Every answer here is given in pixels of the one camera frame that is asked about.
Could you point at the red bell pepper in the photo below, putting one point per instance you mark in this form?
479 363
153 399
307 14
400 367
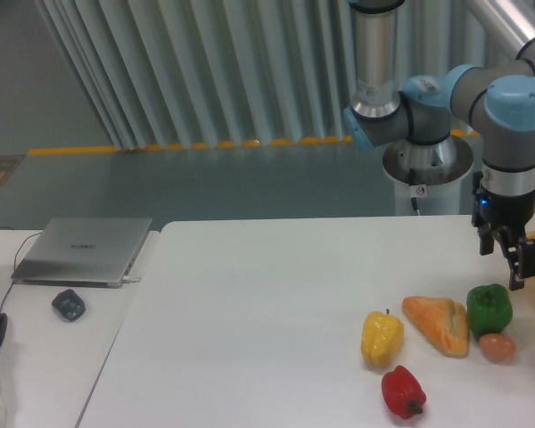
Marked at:
402 393

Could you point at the dark blue mouse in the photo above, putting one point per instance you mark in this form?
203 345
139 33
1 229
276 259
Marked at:
69 305

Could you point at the silver laptop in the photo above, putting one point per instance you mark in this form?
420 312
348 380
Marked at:
89 252

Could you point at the triangular bread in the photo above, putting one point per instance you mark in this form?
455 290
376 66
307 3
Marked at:
442 321

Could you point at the yellow bell pepper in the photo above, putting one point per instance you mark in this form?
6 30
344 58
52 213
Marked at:
381 338

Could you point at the brown egg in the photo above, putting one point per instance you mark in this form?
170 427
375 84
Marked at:
497 347

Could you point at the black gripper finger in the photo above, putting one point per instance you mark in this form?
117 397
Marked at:
519 251
486 239

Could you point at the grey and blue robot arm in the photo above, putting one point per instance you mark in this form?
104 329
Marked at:
499 103

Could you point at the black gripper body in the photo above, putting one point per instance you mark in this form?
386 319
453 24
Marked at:
500 210

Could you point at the green bell pepper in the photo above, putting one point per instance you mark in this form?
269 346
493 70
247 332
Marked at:
489 309

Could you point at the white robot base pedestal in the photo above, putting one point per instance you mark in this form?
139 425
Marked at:
427 179

